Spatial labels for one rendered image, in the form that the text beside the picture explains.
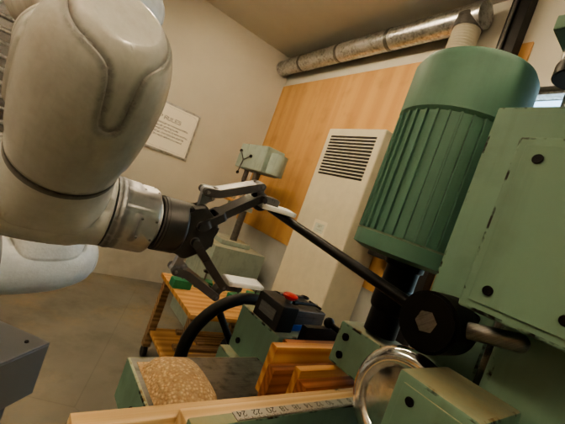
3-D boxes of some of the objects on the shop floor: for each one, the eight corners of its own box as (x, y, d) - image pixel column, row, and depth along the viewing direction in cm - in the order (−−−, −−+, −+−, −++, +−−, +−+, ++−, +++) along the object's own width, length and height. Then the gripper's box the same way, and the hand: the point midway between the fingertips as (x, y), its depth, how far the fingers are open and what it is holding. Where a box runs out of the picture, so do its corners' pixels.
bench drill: (214, 308, 332) (270, 156, 328) (243, 341, 282) (308, 161, 278) (167, 302, 303) (227, 135, 300) (190, 338, 253) (262, 139, 250)
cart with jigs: (224, 354, 248) (254, 272, 247) (261, 407, 202) (298, 307, 201) (132, 351, 211) (166, 255, 209) (152, 416, 164) (197, 292, 163)
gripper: (124, 318, 44) (256, 325, 57) (195, 138, 41) (318, 189, 54) (116, 288, 50) (238, 301, 63) (177, 129, 47) (292, 177, 60)
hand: (269, 248), depth 58 cm, fingers open, 13 cm apart
